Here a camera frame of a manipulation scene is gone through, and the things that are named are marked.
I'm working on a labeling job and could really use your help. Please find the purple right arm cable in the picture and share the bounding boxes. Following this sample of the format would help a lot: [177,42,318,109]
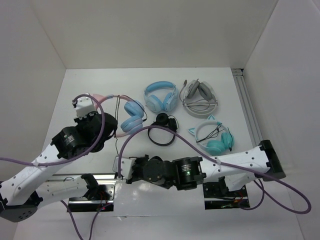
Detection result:
[118,125,312,215]

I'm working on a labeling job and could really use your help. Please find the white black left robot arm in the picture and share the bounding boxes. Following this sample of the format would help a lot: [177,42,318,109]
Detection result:
[0,112,118,223]

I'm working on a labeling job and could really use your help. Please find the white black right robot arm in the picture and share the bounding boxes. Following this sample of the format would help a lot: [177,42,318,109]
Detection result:
[120,140,286,196]

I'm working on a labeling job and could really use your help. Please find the aluminium front rail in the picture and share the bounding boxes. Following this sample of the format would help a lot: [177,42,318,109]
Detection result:
[45,173,127,185]

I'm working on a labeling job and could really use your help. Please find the white teal cat-ear headphones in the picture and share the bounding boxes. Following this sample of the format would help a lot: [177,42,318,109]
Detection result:
[187,114,235,156]

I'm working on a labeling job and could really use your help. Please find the pink blue cat-ear headphones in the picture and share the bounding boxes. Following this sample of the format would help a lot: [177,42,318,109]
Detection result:
[92,94,148,138]

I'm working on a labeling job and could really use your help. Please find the aluminium side rail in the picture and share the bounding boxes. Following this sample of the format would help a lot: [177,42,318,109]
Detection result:
[231,68,263,146]

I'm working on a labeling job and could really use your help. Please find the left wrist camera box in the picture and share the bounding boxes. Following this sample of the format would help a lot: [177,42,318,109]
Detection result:
[72,96,96,119]

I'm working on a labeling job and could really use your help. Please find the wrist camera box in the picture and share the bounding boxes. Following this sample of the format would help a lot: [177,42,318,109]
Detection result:
[112,155,137,180]
[72,96,96,119]

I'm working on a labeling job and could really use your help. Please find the light blue over-ear headphones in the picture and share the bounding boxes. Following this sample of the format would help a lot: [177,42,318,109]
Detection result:
[143,81,179,113]

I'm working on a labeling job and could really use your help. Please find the grey white gaming headset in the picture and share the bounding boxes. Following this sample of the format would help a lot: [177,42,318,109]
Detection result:
[179,79,218,119]

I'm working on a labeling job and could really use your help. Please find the small black on-ear headphones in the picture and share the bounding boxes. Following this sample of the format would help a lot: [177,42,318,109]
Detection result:
[147,112,180,147]

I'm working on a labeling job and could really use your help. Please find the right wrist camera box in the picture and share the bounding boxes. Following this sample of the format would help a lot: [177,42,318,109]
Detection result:
[112,155,137,180]

